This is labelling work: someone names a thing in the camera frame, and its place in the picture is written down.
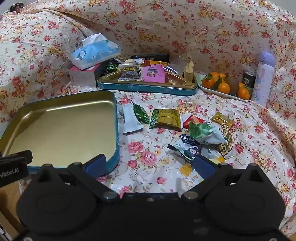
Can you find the clear dark snack packet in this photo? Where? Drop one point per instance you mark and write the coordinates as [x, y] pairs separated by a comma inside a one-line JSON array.
[[129, 74]]

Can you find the pink tissue box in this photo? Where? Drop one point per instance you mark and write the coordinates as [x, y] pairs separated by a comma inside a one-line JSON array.
[[83, 77]]

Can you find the cream pastry packet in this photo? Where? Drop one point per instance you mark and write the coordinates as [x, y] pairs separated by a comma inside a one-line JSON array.
[[134, 61]]

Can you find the dark patterned cloth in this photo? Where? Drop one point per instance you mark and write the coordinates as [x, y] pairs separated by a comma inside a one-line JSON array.
[[15, 7]]

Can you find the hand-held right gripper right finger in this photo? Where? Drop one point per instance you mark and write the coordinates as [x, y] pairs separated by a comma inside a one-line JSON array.
[[204, 166]]

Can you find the black oblong packet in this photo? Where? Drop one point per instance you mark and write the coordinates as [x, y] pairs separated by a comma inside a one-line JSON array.
[[150, 57]]

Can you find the green white snack packet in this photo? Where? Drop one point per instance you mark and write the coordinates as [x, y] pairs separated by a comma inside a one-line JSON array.
[[203, 133]]

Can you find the dark green candy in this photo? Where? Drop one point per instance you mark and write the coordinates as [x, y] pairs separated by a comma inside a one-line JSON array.
[[141, 113]]

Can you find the gold paper packet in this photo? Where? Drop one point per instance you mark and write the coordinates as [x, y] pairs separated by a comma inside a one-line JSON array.
[[189, 69]]

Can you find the orange snack packet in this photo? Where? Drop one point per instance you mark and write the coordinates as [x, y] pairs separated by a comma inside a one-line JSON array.
[[157, 62]]

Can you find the red snack packet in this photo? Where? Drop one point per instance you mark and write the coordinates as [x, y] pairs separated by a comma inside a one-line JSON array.
[[192, 120]]

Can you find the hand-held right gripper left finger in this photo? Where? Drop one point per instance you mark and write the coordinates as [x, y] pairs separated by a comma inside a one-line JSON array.
[[93, 168]]

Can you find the mandarin orange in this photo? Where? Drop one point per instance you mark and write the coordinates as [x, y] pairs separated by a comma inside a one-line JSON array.
[[243, 93], [209, 80], [221, 75], [223, 88], [241, 85]]

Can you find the blue tissue pack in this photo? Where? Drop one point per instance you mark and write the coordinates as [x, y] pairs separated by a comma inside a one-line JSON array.
[[97, 52]]

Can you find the white plate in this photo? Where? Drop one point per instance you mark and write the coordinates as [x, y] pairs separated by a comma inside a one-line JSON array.
[[222, 94]]

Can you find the floral sofa cover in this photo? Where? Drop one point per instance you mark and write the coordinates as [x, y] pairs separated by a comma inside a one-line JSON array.
[[161, 27]]

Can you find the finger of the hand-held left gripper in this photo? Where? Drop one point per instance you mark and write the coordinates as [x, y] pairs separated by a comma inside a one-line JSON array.
[[16, 158]]

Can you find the shallow teal tin tray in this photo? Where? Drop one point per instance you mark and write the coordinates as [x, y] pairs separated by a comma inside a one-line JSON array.
[[148, 89]]

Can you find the gold brown patterned packet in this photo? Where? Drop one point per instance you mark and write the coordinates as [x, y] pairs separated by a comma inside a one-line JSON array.
[[226, 141]]

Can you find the brown kiwi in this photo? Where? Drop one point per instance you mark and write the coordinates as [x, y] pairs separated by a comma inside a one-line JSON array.
[[232, 84]]

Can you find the small gold candy packet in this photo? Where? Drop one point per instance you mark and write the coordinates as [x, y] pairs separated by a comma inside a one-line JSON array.
[[220, 119]]

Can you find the deep teal tin tray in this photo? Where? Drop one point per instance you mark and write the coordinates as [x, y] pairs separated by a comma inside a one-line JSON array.
[[57, 129]]

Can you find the purple thermos bottle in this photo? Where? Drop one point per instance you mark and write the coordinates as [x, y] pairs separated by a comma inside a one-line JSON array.
[[262, 81]]

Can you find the yellow white snack packet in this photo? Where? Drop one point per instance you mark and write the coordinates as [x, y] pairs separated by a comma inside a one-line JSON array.
[[186, 170]]

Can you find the blue white bear packet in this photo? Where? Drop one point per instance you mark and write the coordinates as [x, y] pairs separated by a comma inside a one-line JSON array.
[[188, 148]]

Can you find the pile of foil wrapped candies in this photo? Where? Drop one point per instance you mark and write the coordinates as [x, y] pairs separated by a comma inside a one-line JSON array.
[[112, 67]]

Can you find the dark coffee can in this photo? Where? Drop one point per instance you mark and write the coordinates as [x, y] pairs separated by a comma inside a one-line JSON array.
[[249, 80]]

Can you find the pink snack packet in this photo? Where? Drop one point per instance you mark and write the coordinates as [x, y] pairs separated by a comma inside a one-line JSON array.
[[152, 74]]

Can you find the green yellow snack packet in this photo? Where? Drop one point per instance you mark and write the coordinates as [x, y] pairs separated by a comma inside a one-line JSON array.
[[165, 118]]

